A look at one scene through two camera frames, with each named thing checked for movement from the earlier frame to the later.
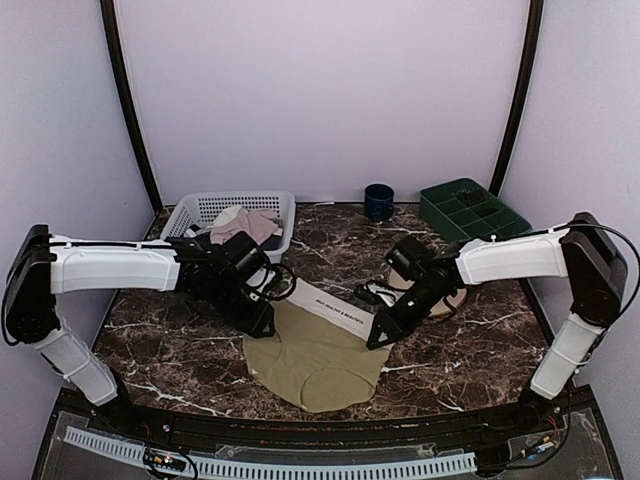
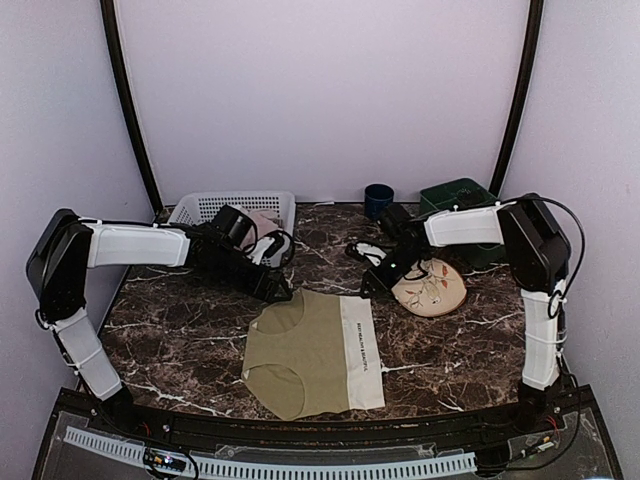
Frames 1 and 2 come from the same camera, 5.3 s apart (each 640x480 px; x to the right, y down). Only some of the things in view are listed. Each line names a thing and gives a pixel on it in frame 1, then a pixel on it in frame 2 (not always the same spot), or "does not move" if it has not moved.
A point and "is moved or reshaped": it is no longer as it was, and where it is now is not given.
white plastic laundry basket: (186, 211) does not move
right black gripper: (393, 326) -> (381, 284)
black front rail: (429, 431) does not move
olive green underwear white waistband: (318, 356) is moved or reshaped
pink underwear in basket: (260, 224) does not move
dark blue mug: (379, 202) does not move
